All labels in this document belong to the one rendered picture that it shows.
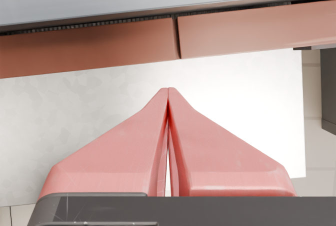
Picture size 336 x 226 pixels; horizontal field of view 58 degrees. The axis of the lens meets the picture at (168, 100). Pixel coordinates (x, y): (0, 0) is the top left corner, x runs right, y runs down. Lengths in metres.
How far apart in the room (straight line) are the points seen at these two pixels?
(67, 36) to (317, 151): 1.13
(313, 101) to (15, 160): 1.03
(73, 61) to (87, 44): 0.02
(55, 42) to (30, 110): 0.20
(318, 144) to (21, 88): 1.08
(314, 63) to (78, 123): 0.96
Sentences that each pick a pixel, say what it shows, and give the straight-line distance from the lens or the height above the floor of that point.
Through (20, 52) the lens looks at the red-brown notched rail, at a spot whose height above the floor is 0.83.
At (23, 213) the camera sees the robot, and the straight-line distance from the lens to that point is 1.05.
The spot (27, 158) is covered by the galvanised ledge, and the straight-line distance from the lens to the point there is 0.51.
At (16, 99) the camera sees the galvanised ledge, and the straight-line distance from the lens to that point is 0.50.
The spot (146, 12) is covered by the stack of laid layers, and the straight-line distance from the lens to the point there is 0.27.
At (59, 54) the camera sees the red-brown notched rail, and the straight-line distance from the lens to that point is 0.31.
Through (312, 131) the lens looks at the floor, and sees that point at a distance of 1.28.
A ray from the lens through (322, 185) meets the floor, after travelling 1.37.
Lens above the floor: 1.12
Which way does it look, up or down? 81 degrees down
